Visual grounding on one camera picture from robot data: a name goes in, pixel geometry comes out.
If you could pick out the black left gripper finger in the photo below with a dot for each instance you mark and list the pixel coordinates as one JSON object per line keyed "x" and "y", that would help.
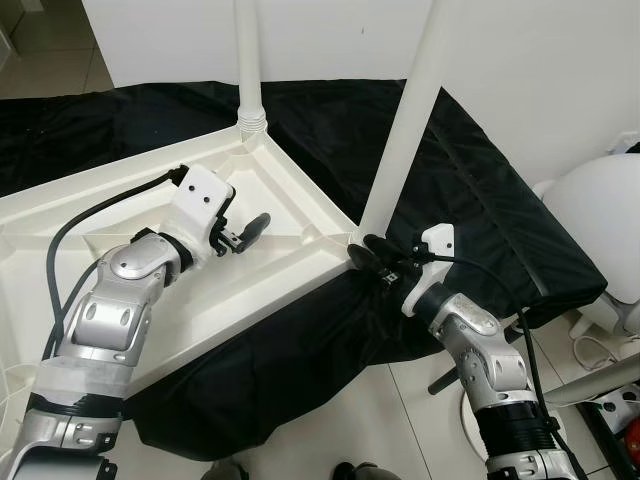
{"x": 231, "y": 200}
{"x": 257, "y": 228}

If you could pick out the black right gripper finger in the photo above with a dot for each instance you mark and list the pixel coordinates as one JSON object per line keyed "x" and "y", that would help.
{"x": 385, "y": 244}
{"x": 365, "y": 260}

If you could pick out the white plastic table leg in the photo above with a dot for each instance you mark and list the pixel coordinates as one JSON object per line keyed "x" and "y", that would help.
{"x": 405, "y": 110}
{"x": 248, "y": 60}

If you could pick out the black cloth table cover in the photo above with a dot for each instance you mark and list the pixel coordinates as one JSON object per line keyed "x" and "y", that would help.
{"x": 470, "y": 200}

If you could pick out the dark metal table leg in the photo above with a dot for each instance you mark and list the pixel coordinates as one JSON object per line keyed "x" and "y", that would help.
{"x": 445, "y": 380}

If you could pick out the white round stand base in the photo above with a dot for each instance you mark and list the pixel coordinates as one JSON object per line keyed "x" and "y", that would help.
{"x": 472, "y": 430}

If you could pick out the black right robot foot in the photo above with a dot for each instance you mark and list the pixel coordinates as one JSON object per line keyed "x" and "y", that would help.
{"x": 360, "y": 471}

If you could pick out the white rounded appliance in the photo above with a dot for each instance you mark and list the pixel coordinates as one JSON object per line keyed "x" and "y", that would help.
{"x": 600, "y": 230}

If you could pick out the white stand pole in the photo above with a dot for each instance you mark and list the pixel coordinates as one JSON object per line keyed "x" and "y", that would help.
{"x": 600, "y": 385}

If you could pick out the white power adapter box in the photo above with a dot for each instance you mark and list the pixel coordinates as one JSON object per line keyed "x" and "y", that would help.
{"x": 612, "y": 405}

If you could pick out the red round canister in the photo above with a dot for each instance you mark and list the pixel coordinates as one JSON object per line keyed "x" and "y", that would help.
{"x": 633, "y": 442}

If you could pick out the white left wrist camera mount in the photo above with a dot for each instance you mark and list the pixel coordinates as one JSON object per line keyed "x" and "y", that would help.
{"x": 205, "y": 195}

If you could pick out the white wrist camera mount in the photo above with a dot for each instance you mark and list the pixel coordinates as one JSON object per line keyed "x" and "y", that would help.
{"x": 205, "y": 195}
{"x": 435, "y": 255}

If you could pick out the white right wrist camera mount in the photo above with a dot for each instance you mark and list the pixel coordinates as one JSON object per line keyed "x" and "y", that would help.
{"x": 435, "y": 255}

